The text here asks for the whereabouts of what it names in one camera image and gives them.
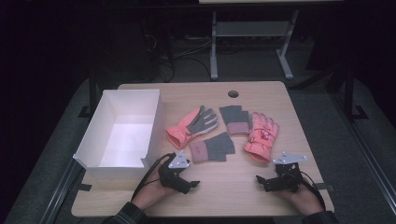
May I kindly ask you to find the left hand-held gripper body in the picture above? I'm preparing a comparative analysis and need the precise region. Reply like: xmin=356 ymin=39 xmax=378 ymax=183
xmin=158 ymin=149 xmax=191 ymax=189

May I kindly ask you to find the person's right hand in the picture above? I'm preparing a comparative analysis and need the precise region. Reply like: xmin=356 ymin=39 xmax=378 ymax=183
xmin=277 ymin=185 xmax=325 ymax=217

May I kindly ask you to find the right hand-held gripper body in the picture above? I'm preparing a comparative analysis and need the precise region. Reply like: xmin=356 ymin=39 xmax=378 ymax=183
xmin=273 ymin=151 xmax=307 ymax=192

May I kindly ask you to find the aluminium rail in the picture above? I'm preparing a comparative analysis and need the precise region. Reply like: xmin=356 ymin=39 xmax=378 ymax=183
xmin=330 ymin=92 xmax=396 ymax=216
xmin=38 ymin=160 xmax=86 ymax=224

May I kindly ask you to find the pink glove with printed patch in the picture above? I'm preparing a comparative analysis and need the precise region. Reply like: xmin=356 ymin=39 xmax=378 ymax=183
xmin=243 ymin=111 xmax=280 ymax=163

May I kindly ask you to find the pink glove with gray palm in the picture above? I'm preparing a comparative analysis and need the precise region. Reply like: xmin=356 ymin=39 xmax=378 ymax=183
xmin=165 ymin=105 xmax=219 ymax=149

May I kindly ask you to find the gray fingerless knit glove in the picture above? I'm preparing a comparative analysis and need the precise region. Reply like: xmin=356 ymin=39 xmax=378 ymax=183
xmin=189 ymin=132 xmax=236 ymax=164
xmin=219 ymin=105 xmax=250 ymax=137

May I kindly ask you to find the white open box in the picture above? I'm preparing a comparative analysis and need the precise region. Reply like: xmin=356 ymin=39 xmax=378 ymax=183
xmin=72 ymin=89 xmax=166 ymax=180

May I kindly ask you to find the bundle of floor cables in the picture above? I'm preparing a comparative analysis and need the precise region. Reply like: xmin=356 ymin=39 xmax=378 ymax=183
xmin=139 ymin=32 xmax=213 ymax=82

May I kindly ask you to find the black metal frame post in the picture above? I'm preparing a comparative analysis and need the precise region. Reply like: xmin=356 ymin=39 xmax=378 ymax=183
xmin=342 ymin=66 xmax=369 ymax=121

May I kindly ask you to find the white metal stand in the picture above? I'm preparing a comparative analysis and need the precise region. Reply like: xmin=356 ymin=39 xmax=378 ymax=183
xmin=209 ymin=8 xmax=300 ymax=82

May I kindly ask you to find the person's left hand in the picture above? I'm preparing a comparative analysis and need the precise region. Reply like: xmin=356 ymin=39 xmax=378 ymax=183
xmin=132 ymin=172 xmax=179 ymax=210

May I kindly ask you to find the right hand-held gripper black cable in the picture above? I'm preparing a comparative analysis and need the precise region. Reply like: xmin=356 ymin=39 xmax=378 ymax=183
xmin=299 ymin=170 xmax=327 ymax=210

